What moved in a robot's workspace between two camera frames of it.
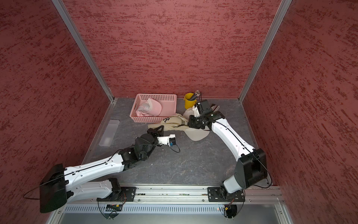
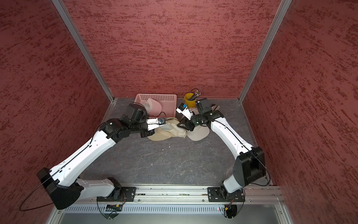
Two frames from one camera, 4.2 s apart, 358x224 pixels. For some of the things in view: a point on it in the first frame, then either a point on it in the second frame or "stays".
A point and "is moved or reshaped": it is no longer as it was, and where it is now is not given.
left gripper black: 155,131 -> 147,133
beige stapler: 215,108 stays
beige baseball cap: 178,122 is moved or reshaped
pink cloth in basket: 150,108 stays
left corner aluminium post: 84,47 stays
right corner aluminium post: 283,8 stays
